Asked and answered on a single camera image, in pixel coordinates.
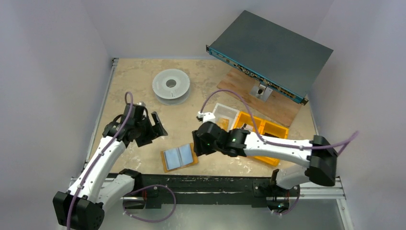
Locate aluminium frame rail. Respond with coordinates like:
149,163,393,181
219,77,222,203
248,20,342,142
81,57,120,172

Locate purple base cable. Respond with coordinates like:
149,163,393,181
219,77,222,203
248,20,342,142
271,187,302,217
122,184,177,223

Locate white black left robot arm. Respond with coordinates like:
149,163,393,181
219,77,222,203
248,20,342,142
53,103,167,230

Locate yellow plastic bin right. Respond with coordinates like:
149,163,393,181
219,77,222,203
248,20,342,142
254,120,289,167

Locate white filament spool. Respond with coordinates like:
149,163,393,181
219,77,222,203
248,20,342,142
152,69,191,105

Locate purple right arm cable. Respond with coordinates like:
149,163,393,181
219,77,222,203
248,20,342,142
200,89,360,156

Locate yellow plastic bin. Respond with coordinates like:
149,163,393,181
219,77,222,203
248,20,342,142
254,120,289,167
233,111,264,132

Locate grey metal stand bracket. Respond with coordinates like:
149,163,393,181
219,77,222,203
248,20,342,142
249,82,273,102

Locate yellow plastic bin middle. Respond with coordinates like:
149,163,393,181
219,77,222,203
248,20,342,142
233,111,264,132

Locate white card in bin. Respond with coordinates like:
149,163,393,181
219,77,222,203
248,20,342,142
241,123,255,132

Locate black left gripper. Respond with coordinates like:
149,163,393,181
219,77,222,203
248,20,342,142
135,112,167,146

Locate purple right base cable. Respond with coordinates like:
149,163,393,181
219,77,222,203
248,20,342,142
271,187,302,217

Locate blue grey network switch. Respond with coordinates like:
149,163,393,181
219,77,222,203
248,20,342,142
206,10,333,105

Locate yellow leather card holder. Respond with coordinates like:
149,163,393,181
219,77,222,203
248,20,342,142
160,143,199,173

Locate gold credit cards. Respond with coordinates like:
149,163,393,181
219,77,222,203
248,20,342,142
216,117,230,131

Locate white plastic bin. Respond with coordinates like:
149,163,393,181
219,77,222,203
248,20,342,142
213,103,240,130

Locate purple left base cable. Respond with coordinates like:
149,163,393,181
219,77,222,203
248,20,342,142
122,184,177,223

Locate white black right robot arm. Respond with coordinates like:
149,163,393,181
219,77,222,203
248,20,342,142
192,112,338,195

